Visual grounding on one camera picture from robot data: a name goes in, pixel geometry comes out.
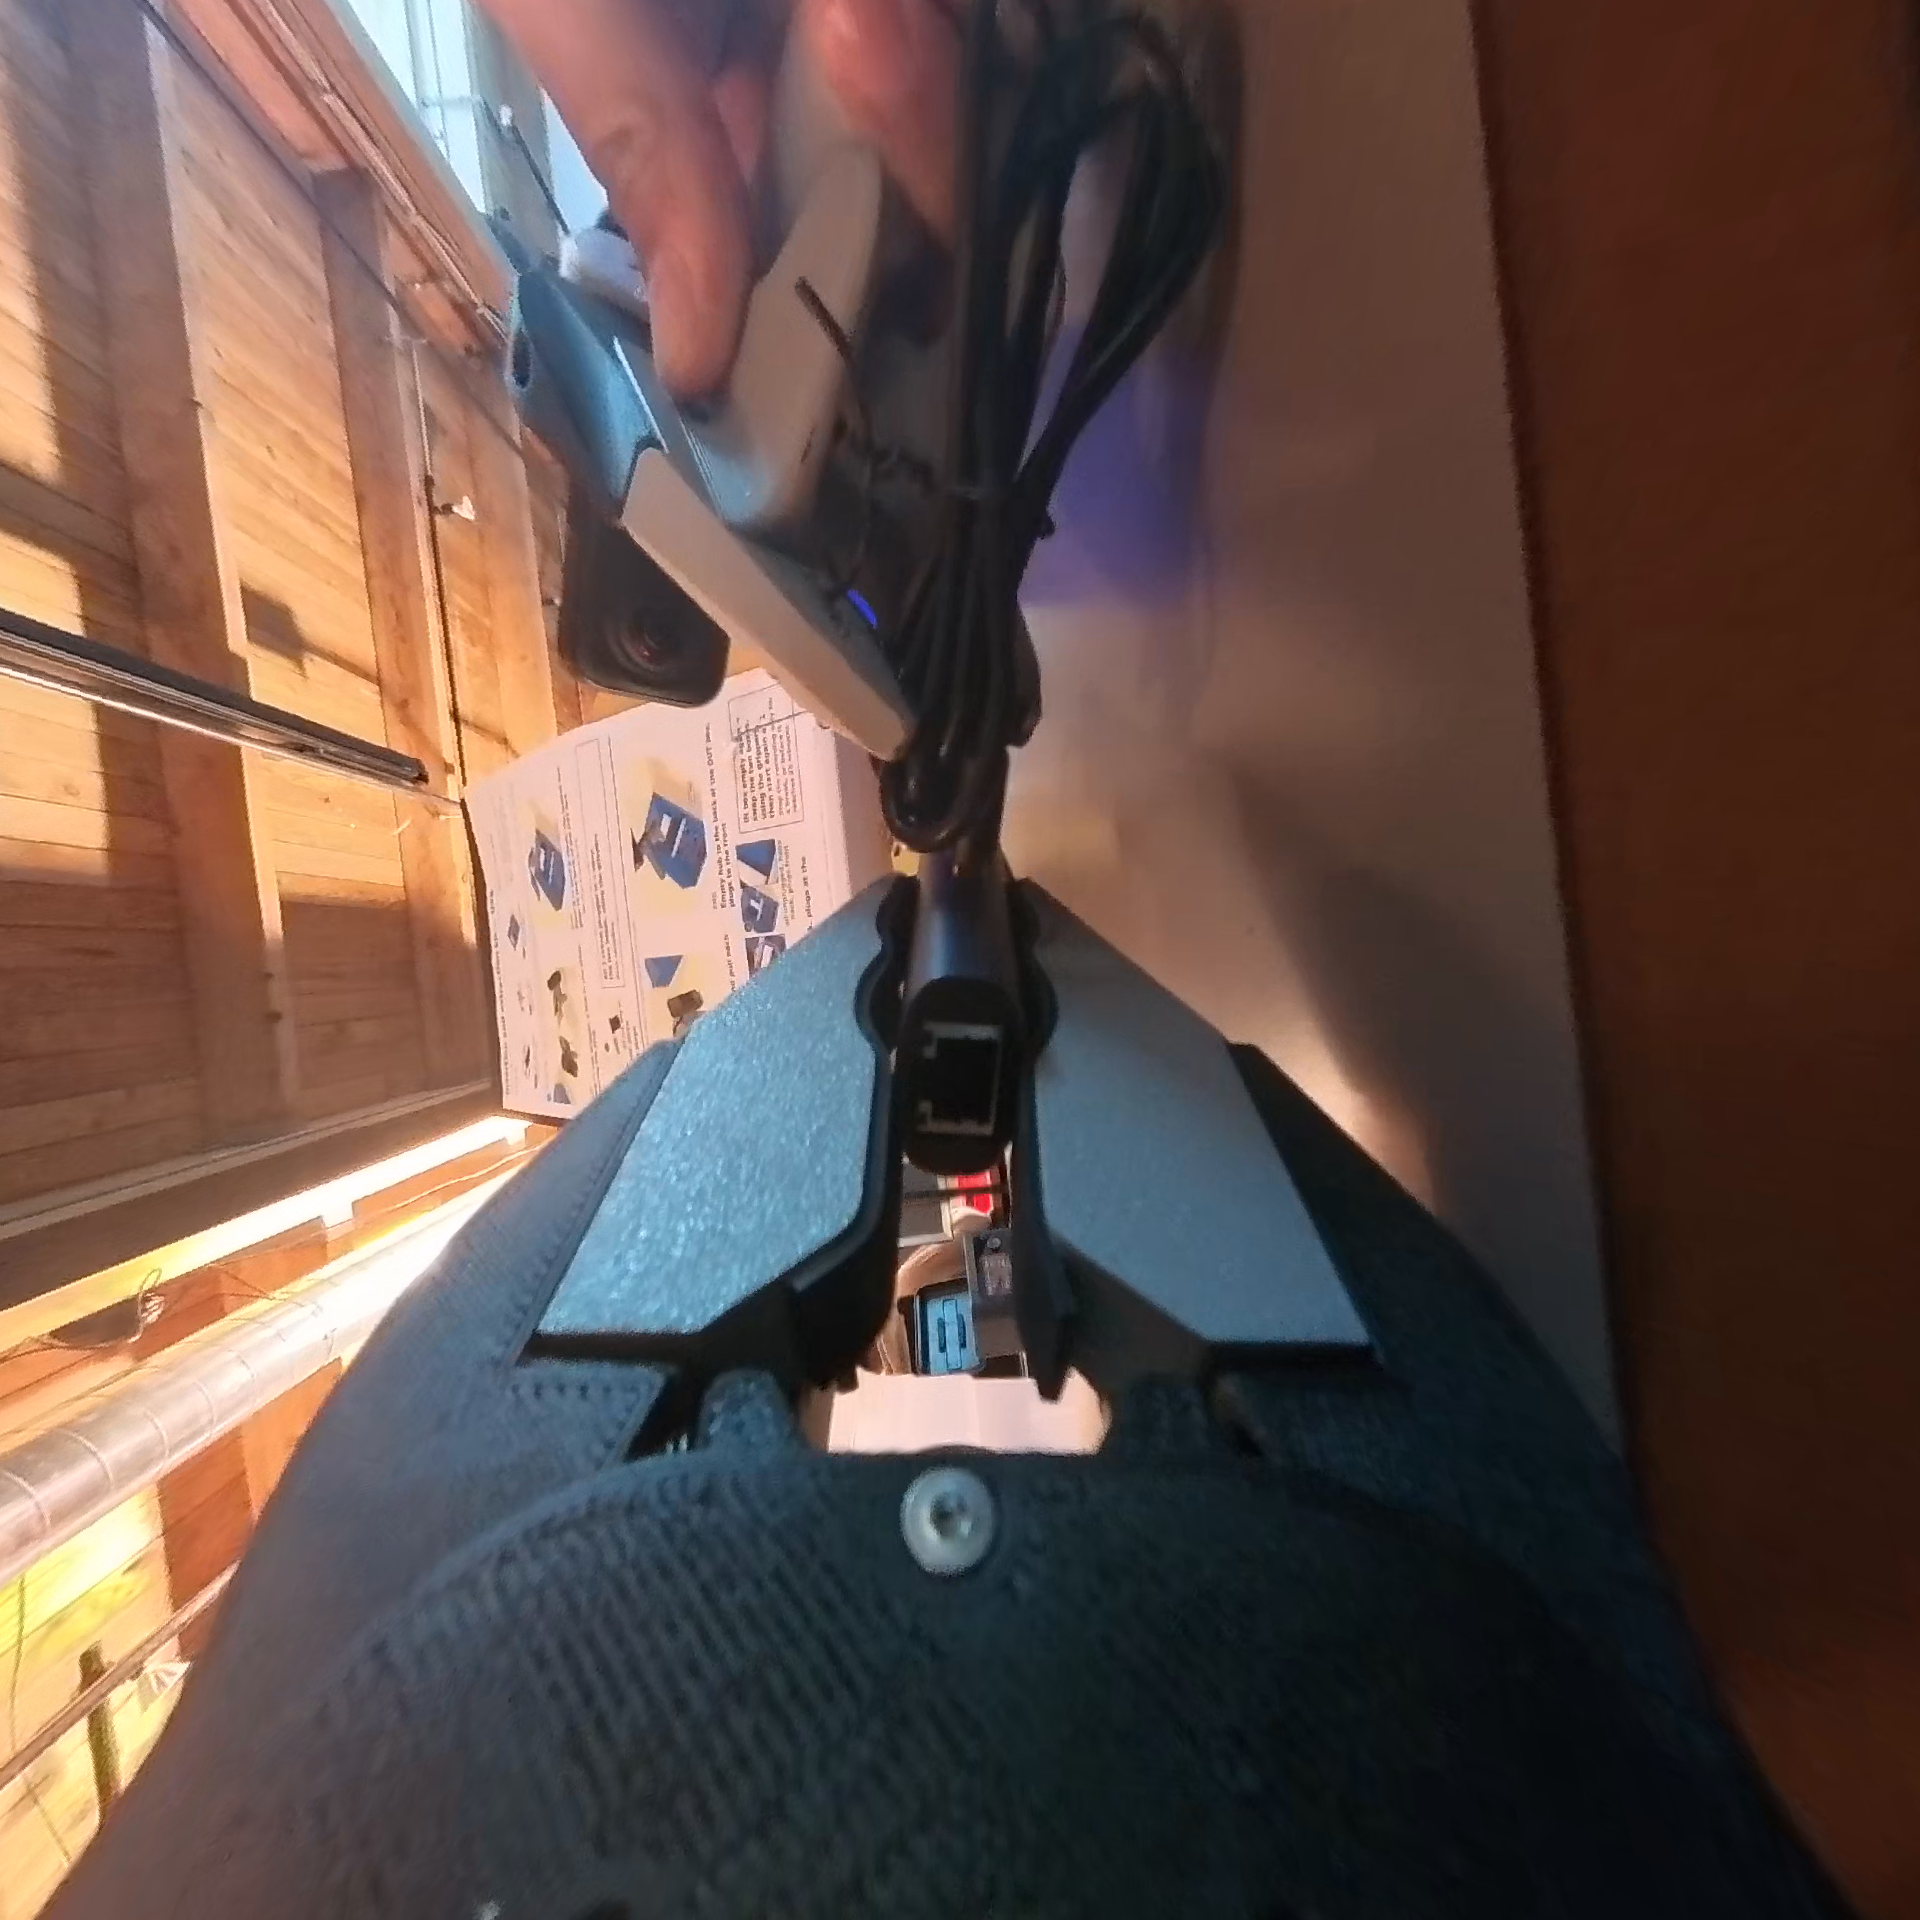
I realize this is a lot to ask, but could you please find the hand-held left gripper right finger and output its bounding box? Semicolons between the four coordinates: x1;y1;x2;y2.
1014;880;1379;1397

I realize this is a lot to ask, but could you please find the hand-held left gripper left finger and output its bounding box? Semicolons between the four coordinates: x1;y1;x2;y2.
529;875;907;1389

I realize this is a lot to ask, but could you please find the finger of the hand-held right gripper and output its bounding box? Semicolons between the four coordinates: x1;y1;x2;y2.
615;439;927;760

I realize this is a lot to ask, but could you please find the black usb cable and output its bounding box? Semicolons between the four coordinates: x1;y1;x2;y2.
877;0;1242;904

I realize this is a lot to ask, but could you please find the person's right hand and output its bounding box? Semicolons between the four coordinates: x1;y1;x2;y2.
480;0;979;399

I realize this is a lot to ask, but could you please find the instruction sheet in stand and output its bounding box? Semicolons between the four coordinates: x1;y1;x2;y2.
462;669;904;1127

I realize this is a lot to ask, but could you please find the black ceiling rail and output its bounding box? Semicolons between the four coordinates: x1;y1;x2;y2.
0;604;434;784

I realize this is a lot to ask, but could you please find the silver ventilation duct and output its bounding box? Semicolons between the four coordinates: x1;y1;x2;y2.
0;1200;527;1594

